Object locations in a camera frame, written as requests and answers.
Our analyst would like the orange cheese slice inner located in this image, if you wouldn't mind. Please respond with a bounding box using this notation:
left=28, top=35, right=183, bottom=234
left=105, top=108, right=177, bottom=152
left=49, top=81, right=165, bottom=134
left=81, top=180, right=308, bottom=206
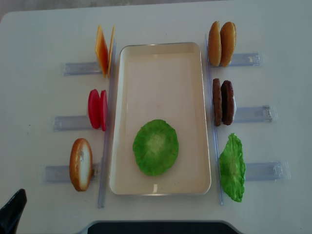
left=107, top=25, right=115, bottom=78

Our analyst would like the bread slice in holder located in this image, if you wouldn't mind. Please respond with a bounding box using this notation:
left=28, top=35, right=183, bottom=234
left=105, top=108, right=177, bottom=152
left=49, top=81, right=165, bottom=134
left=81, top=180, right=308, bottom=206
left=69, top=138, right=93, bottom=192

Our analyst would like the clear bread holder rail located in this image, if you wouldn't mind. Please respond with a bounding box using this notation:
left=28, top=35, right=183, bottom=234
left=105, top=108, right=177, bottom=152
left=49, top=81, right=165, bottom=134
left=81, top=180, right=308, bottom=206
left=40, top=163, right=100, bottom=184

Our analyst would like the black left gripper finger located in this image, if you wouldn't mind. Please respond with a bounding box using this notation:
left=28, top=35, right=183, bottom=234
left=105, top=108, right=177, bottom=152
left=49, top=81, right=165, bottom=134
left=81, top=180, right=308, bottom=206
left=0, top=189, right=27, bottom=234

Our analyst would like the orange cheese slice outer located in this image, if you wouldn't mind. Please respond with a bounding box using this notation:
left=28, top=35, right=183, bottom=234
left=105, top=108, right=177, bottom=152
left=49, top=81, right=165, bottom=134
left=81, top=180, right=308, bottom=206
left=95, top=25, right=108, bottom=77

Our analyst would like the clear cheese holder rail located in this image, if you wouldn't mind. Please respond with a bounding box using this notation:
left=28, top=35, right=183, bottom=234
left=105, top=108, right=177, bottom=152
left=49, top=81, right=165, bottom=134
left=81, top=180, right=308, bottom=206
left=61, top=62, right=102, bottom=76

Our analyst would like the clear lettuce holder rail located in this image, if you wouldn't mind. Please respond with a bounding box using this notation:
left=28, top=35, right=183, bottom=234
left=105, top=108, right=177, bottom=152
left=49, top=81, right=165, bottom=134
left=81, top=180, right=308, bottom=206
left=245, top=161, right=291, bottom=181

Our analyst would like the cream rectangular metal tray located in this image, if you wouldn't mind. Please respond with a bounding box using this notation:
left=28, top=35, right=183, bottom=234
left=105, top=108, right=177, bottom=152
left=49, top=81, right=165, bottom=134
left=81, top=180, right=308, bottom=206
left=109, top=42, right=211, bottom=195

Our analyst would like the green lettuce leaf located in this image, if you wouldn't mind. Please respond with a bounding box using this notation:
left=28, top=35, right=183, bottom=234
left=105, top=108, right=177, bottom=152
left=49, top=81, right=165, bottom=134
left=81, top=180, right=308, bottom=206
left=219, top=133, right=246, bottom=202
left=133, top=119, right=179, bottom=176

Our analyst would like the clear bun holder rail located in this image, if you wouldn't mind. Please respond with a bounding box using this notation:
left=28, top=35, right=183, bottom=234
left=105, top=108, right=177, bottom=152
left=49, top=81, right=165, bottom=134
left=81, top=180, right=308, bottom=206
left=207, top=51, right=266, bottom=68

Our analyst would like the clear tomato holder rail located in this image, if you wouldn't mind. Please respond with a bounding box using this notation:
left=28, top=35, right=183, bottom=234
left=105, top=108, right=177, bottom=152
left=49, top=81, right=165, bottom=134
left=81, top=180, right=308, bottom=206
left=50, top=116, right=92, bottom=132

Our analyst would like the green lettuce leaf in holder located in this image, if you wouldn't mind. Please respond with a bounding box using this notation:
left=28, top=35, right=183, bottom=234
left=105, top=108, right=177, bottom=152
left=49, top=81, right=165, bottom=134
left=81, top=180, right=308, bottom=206
left=219, top=133, right=246, bottom=202

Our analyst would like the orange cheese slice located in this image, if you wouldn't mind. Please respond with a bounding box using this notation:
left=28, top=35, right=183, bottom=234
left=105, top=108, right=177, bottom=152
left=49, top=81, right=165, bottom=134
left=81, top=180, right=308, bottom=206
left=107, top=25, right=115, bottom=78
left=95, top=25, right=108, bottom=77

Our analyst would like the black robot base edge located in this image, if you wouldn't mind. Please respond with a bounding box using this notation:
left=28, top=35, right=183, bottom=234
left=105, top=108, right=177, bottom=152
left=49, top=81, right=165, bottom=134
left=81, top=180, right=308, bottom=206
left=87, top=221, right=238, bottom=234

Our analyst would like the red tomato slice inner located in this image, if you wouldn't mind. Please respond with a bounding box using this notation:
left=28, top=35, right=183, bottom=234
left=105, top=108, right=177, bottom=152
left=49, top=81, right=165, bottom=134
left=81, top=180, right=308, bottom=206
left=100, top=90, right=108, bottom=132

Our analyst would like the red tomato slice outer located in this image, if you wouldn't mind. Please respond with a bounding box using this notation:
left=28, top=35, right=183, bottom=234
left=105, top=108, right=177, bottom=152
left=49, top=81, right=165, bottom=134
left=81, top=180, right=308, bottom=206
left=88, top=89, right=100, bottom=129

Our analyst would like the red tomato slice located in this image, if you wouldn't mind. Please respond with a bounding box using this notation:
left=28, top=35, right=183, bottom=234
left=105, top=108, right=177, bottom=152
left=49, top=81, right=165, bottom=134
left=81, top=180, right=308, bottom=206
left=88, top=89, right=100, bottom=129
left=100, top=90, right=108, bottom=132

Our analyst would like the tan bun half inner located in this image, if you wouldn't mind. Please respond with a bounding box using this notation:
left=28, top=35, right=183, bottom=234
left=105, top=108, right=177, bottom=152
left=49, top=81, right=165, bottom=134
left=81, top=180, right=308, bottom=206
left=208, top=21, right=221, bottom=66

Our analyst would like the tan bun half outer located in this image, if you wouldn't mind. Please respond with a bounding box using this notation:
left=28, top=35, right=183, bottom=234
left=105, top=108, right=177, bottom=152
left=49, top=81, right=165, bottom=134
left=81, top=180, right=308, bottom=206
left=220, top=21, right=236, bottom=67

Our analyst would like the brown meat patty inner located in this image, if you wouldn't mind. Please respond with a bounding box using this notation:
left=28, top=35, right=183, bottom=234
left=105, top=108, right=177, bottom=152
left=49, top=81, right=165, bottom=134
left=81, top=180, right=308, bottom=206
left=213, top=78, right=222, bottom=126

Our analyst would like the tan bun half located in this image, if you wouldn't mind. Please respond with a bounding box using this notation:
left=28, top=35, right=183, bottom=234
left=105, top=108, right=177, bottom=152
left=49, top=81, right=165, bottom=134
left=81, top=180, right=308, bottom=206
left=220, top=21, right=236, bottom=67
left=208, top=21, right=221, bottom=66

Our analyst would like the clear left long rail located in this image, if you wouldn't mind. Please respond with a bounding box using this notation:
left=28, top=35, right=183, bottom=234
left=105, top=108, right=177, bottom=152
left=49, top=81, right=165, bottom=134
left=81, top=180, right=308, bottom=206
left=97, top=40, right=119, bottom=209

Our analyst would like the clear patty holder rail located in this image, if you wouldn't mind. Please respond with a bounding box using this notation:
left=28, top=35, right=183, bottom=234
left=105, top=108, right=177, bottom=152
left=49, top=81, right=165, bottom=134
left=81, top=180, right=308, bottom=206
left=233, top=101, right=278, bottom=123

